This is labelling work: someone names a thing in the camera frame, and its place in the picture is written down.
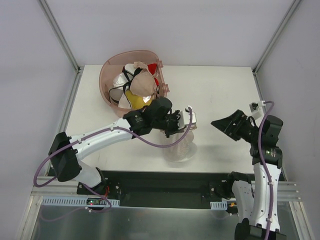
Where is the right aluminium frame post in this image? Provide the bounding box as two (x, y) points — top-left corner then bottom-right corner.
(252, 0), (303, 76)

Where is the left white cable duct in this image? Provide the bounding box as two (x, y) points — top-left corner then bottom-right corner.
(42, 196), (120, 208)

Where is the white mesh laundry bag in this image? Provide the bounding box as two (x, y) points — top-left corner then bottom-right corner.
(160, 129), (198, 163)

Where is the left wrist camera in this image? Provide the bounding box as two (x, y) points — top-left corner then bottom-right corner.
(178, 105), (197, 131)

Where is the yellow bra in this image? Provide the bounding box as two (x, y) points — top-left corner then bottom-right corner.
(124, 90), (153, 110)

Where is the white cable duct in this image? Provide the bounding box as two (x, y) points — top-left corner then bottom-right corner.
(210, 201), (228, 211)
(42, 196), (120, 208)

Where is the front aluminium frame rail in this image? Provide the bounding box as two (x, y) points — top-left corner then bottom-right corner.
(31, 174), (86, 197)

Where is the white bra black trim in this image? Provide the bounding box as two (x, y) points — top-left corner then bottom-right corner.
(108, 63), (140, 109)

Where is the left aluminium frame post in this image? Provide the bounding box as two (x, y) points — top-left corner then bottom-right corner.
(37, 0), (82, 74)

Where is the pink translucent plastic basket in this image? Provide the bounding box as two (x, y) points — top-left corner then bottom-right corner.
(99, 50), (170, 117)

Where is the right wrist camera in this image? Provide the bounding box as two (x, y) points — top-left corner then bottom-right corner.
(249, 100), (266, 120)

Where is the aluminium frame post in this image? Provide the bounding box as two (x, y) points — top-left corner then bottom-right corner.
(37, 0), (82, 74)
(252, 0), (303, 76)

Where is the red bra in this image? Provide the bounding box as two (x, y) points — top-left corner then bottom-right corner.
(147, 63), (160, 95)

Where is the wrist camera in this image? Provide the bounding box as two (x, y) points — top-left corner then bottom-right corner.
(249, 100), (266, 120)
(178, 105), (197, 131)

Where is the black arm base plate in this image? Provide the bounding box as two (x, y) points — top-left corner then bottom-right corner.
(76, 171), (263, 210)

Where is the right white cable duct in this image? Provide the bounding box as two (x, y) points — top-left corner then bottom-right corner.
(210, 201), (228, 211)

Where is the metal front sheet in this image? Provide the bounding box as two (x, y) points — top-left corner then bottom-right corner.
(17, 196), (316, 240)

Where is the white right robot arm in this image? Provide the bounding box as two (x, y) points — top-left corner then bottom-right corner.
(211, 109), (287, 240)

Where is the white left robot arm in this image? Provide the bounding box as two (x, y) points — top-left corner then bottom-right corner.
(48, 97), (191, 195)

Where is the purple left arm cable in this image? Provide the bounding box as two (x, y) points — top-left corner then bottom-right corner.
(33, 106), (193, 213)

